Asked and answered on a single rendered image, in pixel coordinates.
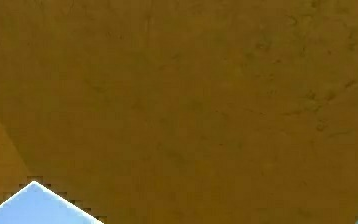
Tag pale blue box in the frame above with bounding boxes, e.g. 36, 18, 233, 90
0, 180, 105, 224

